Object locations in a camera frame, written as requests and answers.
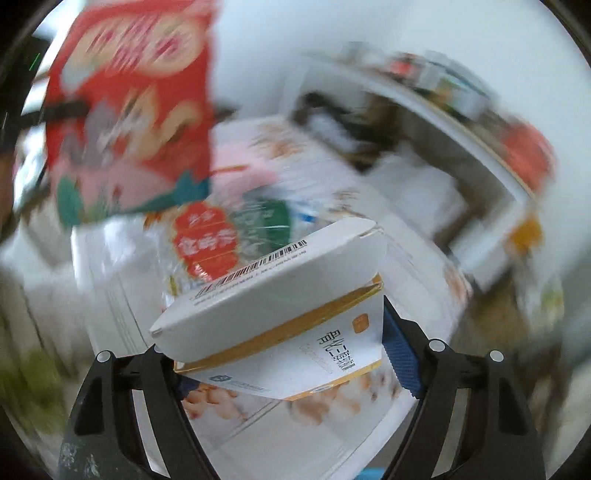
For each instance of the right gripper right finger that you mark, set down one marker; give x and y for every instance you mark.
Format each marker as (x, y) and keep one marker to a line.
(498, 440)

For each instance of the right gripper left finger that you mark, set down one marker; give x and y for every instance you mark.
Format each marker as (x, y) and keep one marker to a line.
(127, 422)

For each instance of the clear plastic snack bag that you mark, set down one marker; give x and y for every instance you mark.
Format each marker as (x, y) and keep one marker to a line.
(247, 216)

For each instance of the white yellow carton box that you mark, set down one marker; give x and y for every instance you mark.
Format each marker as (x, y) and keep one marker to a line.
(302, 319)

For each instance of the red snack bag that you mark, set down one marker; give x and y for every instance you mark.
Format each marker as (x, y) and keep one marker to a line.
(142, 67)

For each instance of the yellow plastic bag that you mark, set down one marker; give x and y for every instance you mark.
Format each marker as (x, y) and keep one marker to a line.
(526, 237)

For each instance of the white shelf table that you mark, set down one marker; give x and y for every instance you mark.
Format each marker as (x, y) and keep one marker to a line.
(438, 172)

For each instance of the orange red plastic bag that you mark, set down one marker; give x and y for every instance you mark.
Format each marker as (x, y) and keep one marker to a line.
(529, 154)

